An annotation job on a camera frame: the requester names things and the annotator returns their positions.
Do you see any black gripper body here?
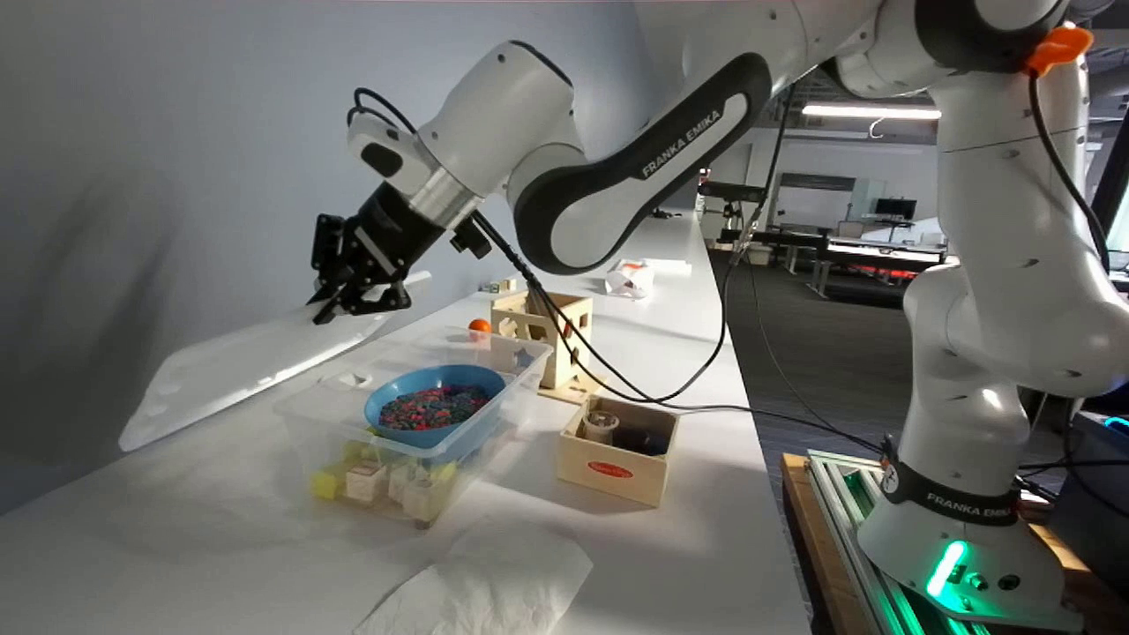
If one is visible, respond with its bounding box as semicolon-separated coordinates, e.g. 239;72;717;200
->
306;181;451;296

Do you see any white plastic container lid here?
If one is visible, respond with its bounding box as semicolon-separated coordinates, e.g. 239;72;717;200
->
113;269;434;458

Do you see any blue bowl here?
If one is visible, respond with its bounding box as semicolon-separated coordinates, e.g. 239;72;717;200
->
360;360;511;463

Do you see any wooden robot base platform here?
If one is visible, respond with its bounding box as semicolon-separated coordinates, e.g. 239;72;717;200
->
780;447;1099;635

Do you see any clear plastic container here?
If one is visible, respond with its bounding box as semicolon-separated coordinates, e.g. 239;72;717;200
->
303;336;554;530

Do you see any yellow toy block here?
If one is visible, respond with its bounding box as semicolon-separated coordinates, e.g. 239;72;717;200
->
306;466;344;508

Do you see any white cube toy block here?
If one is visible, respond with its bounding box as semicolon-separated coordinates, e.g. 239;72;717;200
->
340;463;392;513

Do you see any wooden shape sorter cube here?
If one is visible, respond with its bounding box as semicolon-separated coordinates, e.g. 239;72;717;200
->
488;279;599;408

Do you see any large pale toy block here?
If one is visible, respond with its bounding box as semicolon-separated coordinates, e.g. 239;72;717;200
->
386;458;457;530

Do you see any small white object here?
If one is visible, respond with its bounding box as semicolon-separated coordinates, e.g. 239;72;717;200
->
607;258;657;302

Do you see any small wooden box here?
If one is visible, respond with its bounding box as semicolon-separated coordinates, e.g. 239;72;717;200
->
554;393;683;513

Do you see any white cloth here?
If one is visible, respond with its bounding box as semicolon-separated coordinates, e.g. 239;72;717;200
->
350;523;596;635

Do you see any background lab table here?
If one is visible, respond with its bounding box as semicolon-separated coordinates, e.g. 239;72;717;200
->
702;172;964;314

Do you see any ceiling light strip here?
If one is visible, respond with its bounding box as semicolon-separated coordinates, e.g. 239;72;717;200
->
797;99;945;128

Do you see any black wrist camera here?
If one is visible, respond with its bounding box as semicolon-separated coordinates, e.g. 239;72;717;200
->
447;217;497;266

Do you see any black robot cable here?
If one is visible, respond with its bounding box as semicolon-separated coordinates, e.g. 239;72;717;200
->
467;208;769;415

